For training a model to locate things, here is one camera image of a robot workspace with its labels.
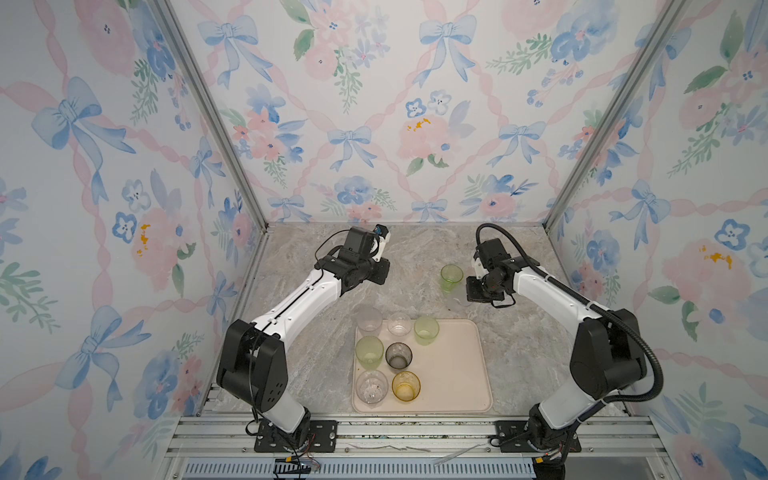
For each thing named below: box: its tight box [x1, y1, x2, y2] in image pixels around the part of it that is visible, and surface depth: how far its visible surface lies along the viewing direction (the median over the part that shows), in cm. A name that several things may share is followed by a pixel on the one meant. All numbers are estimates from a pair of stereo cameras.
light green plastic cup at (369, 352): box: [355, 336, 384, 371], surface depth 85 cm
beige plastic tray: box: [352, 319, 493, 414], surface depth 83 cm
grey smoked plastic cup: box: [385, 342, 413, 369], surface depth 85 cm
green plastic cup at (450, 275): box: [440, 264, 464, 293], surface depth 100 cm
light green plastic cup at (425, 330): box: [413, 316, 440, 346], surface depth 91 cm
